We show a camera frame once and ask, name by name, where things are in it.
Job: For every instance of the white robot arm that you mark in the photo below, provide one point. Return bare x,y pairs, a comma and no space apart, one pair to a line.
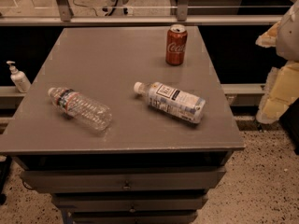
287,45

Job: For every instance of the white labelled plastic bottle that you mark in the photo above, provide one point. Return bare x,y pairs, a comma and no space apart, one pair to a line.
172,101

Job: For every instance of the clear plastic water bottle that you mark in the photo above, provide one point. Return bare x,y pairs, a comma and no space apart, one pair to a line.
84,109

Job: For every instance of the white pump dispenser bottle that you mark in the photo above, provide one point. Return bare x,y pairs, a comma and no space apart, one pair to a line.
20,80

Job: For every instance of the grey drawer cabinet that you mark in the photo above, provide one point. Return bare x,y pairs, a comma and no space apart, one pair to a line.
105,64

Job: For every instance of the red Coca-Cola can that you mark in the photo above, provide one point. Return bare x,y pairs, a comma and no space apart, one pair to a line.
176,44

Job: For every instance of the top grey drawer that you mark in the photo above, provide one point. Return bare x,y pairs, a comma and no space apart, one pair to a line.
140,179

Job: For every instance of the grey drawer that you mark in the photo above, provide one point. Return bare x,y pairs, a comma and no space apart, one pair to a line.
129,203
147,217
140,179

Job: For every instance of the bottom grey drawer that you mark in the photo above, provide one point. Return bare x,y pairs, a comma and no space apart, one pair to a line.
147,217

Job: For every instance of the middle grey drawer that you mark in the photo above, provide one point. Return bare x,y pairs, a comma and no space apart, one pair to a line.
129,203

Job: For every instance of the white machine base with cable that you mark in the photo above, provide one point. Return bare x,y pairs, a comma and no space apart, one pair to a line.
115,7

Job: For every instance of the metal railing frame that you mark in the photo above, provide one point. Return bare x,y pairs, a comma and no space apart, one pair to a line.
69,13

